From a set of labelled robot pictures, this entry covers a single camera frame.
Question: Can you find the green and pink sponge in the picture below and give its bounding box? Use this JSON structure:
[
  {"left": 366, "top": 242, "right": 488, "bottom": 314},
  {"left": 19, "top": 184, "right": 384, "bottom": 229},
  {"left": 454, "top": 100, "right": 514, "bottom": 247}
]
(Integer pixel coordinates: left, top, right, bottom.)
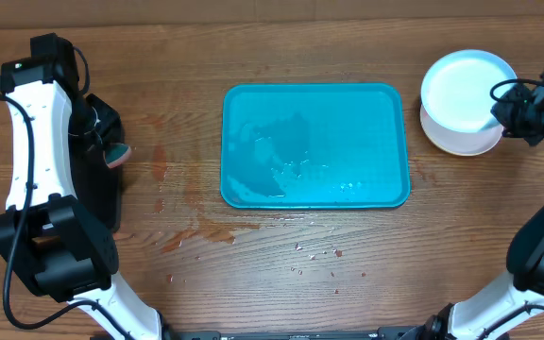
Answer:
[{"left": 104, "top": 144, "right": 131, "bottom": 169}]

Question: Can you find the light blue plate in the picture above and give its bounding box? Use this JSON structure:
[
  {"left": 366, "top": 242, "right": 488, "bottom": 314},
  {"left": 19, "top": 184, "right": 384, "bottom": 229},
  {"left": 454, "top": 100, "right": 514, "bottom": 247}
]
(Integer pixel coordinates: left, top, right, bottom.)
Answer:
[{"left": 420, "top": 49, "right": 517, "bottom": 133}]

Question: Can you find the white plate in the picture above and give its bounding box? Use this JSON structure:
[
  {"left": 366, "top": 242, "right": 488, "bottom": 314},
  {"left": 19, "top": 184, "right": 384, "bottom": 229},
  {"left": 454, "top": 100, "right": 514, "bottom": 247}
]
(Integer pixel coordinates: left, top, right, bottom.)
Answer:
[{"left": 419, "top": 106, "right": 503, "bottom": 157}]

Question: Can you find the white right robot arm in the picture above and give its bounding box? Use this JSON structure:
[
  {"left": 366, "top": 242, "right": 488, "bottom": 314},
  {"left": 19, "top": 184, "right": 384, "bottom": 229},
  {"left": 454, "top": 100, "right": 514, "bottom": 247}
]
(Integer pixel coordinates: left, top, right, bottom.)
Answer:
[{"left": 403, "top": 78, "right": 544, "bottom": 340}]

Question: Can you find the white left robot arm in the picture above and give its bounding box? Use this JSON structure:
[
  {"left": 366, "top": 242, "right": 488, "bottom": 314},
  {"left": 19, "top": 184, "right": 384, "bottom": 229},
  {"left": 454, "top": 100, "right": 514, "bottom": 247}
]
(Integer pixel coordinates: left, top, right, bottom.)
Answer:
[{"left": 0, "top": 58, "right": 169, "bottom": 339}]

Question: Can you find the black rectangular water tray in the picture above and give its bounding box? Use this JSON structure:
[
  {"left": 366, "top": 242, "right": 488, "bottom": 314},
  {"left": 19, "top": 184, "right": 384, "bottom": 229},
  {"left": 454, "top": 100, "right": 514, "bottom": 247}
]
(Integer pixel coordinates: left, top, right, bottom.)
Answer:
[{"left": 71, "top": 117, "right": 126, "bottom": 233}]

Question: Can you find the teal plastic serving tray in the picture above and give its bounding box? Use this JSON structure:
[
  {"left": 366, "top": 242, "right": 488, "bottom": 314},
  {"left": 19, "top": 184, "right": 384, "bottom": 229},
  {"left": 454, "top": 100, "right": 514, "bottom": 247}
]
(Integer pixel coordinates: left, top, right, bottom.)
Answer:
[{"left": 220, "top": 83, "right": 411, "bottom": 210}]

